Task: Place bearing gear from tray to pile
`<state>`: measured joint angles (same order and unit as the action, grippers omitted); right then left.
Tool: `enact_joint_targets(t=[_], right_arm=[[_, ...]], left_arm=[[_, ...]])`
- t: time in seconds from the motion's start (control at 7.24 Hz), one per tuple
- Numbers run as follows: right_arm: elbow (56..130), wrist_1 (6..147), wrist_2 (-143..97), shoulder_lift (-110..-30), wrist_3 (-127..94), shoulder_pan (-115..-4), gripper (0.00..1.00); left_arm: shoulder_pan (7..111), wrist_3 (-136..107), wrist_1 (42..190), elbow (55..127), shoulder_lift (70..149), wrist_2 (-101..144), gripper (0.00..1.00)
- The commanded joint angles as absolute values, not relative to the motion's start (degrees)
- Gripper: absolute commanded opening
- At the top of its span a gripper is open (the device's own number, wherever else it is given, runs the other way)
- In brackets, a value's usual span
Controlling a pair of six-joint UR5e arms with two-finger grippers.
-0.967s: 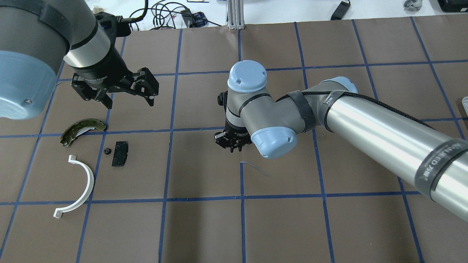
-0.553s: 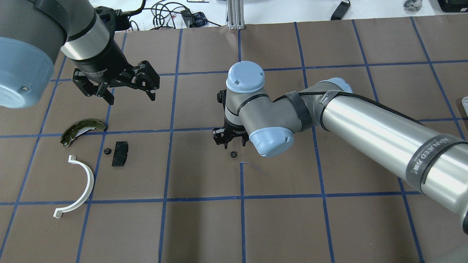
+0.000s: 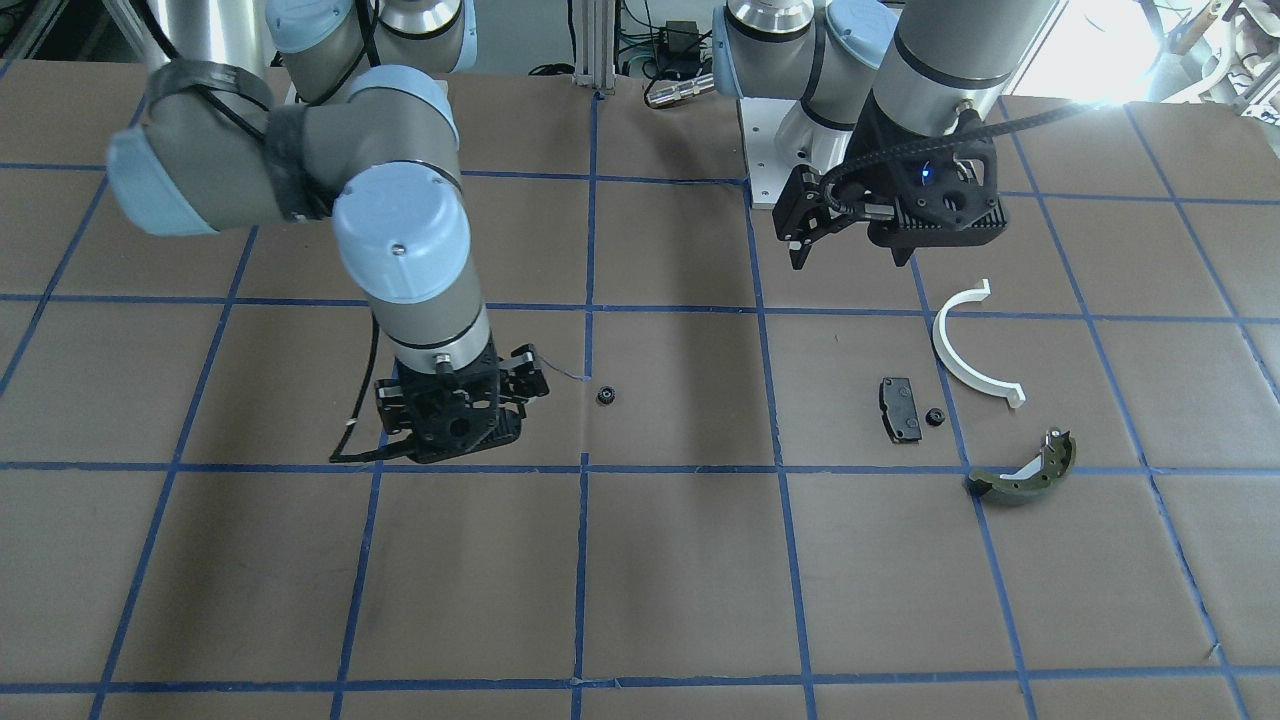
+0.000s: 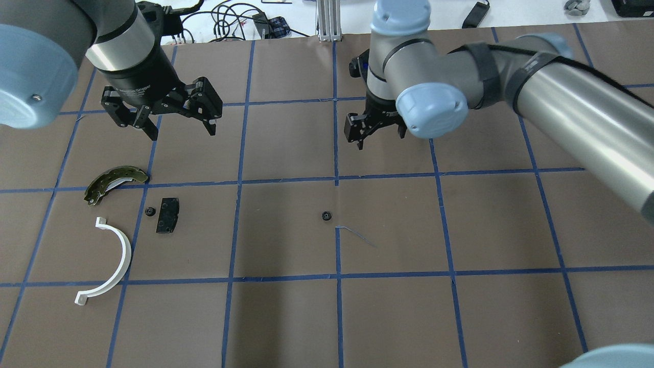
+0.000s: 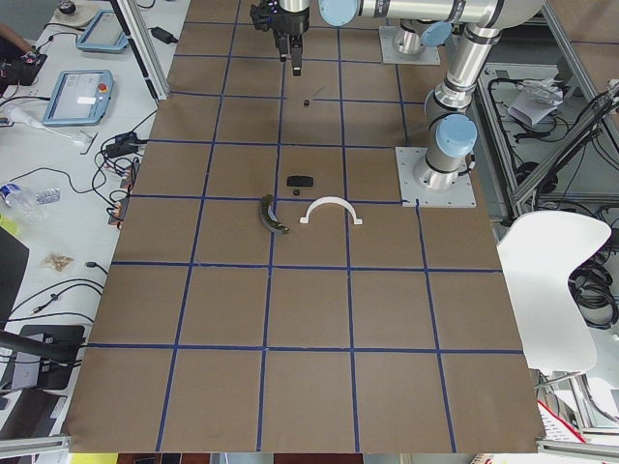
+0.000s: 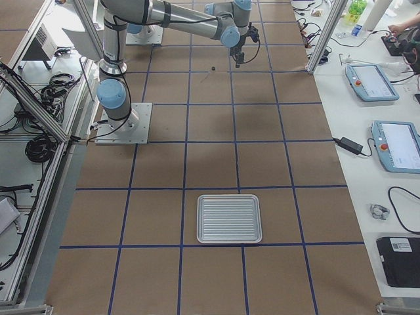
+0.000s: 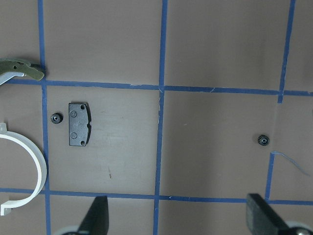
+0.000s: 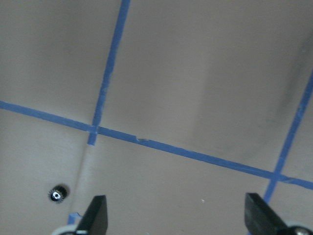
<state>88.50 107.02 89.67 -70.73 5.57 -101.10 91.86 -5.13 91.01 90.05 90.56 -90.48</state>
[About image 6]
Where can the black power adapter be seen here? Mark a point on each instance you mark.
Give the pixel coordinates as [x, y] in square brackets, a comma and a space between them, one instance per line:
[348, 145]

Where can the aluminium frame post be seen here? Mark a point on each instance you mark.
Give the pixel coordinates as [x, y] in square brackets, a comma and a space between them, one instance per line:
[330, 24]

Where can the upper blue teach pendant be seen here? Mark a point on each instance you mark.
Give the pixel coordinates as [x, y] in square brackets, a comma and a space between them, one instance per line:
[370, 83]

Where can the green plastic bottle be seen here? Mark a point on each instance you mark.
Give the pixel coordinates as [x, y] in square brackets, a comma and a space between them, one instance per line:
[355, 10]

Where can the silver ribbed metal tray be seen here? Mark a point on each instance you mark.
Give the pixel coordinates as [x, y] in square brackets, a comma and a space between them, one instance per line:
[229, 218]

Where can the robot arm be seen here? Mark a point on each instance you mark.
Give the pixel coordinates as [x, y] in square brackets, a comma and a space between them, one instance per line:
[121, 18]
[226, 22]

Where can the black laptop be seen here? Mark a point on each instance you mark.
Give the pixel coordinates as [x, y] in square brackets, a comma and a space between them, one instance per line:
[400, 261]

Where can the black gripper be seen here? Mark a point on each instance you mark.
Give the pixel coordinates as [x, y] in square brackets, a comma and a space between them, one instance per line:
[238, 48]

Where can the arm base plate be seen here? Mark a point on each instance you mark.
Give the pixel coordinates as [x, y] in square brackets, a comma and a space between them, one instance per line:
[138, 35]
[134, 131]

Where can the lower blue teach pendant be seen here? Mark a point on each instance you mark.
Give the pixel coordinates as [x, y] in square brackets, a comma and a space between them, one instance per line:
[397, 145]

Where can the blue teach pendant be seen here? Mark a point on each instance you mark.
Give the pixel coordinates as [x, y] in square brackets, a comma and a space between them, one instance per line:
[397, 145]
[370, 83]

